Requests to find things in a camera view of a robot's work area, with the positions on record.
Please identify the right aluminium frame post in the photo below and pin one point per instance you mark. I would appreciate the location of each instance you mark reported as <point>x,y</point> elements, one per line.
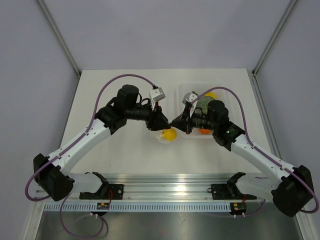
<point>284,19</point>

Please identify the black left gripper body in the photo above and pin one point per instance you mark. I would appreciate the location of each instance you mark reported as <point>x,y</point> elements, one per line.
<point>139,112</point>

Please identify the clear zip top bag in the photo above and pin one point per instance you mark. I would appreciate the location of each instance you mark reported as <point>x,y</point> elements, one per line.
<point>156,136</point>

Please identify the aluminium frame post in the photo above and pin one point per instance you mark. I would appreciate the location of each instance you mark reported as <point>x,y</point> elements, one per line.
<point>284,19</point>
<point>44,9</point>

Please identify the orange fruit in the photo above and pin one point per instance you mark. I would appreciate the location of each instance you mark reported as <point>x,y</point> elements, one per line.
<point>204,131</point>

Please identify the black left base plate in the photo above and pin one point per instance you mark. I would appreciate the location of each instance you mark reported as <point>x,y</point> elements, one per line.
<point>112,192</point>

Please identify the white perforated plastic basket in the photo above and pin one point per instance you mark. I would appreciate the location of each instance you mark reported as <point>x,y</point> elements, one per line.
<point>200,90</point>

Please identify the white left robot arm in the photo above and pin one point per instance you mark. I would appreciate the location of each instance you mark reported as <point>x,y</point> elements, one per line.
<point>53,173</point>

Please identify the left aluminium frame post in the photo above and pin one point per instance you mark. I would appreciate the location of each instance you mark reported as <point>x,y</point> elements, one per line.
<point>44,9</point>

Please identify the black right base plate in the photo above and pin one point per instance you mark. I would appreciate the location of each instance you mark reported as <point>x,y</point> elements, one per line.
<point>221,191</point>

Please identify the green netted melon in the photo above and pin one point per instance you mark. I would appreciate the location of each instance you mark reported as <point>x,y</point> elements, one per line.
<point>203,102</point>

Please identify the white slotted cable duct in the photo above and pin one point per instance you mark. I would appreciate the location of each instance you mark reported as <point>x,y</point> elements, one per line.
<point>145,207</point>

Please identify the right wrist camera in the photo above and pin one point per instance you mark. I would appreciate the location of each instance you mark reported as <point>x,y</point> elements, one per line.
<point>189,100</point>

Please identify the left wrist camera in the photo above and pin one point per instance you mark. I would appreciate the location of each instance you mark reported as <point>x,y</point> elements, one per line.
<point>155,95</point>

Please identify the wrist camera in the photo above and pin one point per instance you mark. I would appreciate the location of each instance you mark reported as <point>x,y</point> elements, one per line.
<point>155,95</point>
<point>189,100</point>

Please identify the yellow lemon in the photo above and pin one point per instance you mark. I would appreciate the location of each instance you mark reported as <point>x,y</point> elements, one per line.
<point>211,94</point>
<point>169,134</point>

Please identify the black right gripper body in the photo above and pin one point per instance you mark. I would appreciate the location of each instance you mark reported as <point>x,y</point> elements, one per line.
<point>202,121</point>

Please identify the aluminium front rail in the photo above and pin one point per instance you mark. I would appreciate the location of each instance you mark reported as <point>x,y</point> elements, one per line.
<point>187,187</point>

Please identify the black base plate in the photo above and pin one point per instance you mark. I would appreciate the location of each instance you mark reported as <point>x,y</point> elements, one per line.
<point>112,192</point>
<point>221,191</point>

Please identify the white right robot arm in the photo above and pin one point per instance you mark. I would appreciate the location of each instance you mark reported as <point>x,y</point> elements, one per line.
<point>290,188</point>

